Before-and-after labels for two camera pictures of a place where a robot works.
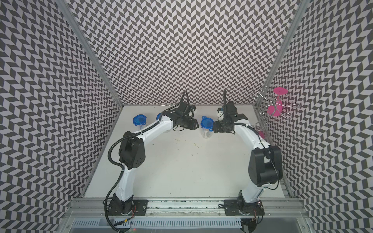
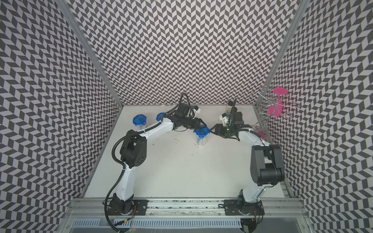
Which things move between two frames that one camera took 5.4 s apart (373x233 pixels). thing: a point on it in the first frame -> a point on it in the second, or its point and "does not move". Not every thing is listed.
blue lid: [207, 123] -> [203, 131]
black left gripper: [193, 125] does not move
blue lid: [158, 116] does not move
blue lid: [139, 119] does not move
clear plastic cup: [206, 133] -> [201, 141]
